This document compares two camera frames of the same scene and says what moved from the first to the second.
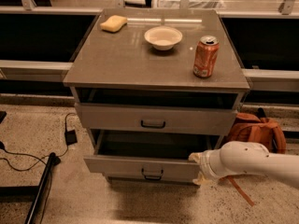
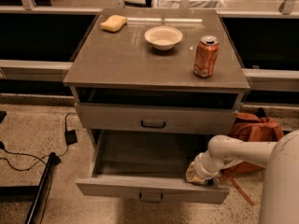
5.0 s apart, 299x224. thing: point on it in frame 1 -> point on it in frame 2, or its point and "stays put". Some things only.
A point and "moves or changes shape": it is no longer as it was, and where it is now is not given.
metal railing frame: [43, 27] stays put
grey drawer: [149, 156] moves or changes shape
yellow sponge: [113, 23] stays put
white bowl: [163, 37] stays put
